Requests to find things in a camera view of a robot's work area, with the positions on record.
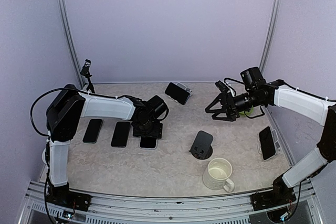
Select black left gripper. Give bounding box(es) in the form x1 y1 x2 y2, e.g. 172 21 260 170
133 119 163 138

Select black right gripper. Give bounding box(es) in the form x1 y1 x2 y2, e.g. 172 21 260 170
206 89 265 121

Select purple-cased phone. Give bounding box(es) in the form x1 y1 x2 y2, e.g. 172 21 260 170
139 137 157 150

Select black phone dark case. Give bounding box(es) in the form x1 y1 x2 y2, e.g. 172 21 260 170
111 121 131 148

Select silver folding phone stand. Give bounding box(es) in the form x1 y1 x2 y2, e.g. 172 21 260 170
176 82 192 96

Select blue phone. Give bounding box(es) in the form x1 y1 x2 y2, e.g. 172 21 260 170
165 82 191 105

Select round dark wooden stand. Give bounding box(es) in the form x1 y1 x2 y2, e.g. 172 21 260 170
190 131 214 160

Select teal-cased phone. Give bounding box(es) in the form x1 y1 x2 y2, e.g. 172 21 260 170
82 119 103 144

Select clear acrylic phone stand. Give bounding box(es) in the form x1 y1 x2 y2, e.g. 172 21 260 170
257 129 281 154

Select black pole phone stand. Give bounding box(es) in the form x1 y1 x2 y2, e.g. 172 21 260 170
80 59 95 93

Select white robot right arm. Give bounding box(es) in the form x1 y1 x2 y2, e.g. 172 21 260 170
205 67 335 205

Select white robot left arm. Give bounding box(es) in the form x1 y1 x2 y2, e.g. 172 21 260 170
45 84 169 206

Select green plate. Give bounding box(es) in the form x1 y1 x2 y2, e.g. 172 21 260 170
239 107 254 116

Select cream ceramic mug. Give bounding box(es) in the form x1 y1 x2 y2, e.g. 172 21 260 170
202 158 235 193

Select white bowl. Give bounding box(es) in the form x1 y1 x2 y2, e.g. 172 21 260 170
42 148 49 167

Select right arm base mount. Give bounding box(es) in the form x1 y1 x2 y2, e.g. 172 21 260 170
250 190 297 211

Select aluminium front rail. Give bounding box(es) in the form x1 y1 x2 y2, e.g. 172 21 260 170
14 181 327 223

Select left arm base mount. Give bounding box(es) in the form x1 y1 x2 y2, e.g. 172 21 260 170
46 191 91 212

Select right aluminium corner post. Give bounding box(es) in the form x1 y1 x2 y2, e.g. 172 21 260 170
259 0 281 73

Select aluminium corner post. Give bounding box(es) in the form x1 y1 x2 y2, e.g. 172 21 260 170
259 0 281 73
57 0 84 87

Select left aluminium corner post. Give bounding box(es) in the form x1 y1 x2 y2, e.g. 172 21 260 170
57 0 84 87

